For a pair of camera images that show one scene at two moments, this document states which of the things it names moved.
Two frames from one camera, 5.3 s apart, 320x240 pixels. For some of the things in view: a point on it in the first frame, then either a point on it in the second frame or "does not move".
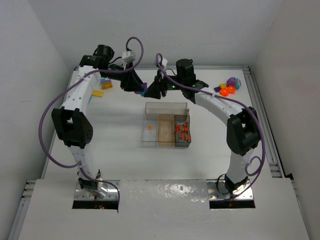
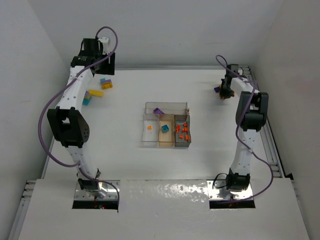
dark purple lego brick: [144, 86] to [157, 110]
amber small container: [166, 130] does not move
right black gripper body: [162, 86] to [225, 90]
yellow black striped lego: [106, 85] does not move
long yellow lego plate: [96, 93] does not move
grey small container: [182, 131] does not move
